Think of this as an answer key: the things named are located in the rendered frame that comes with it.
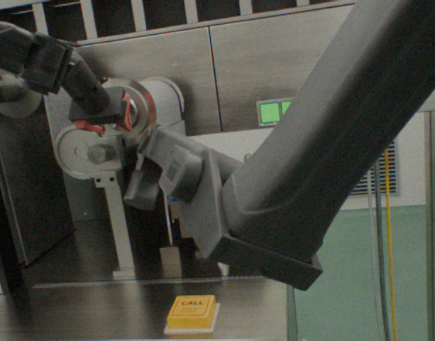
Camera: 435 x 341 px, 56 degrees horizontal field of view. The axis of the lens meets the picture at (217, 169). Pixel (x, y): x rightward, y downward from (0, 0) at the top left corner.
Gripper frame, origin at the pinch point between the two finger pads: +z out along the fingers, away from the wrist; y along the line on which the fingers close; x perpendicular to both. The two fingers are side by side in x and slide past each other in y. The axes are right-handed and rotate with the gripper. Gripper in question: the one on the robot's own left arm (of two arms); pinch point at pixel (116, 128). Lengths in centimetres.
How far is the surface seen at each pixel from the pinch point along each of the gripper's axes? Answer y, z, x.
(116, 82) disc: -0.3, -2.3, 10.2
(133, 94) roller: 3.4, -1.2, 7.3
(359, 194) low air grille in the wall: 89, 273, 92
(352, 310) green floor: 60, 174, -15
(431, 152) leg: 78, 56, 17
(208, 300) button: 19.2, 5.5, -34.0
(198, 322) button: 18.2, 2.3, -37.8
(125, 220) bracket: -1.6, 12.9, -15.6
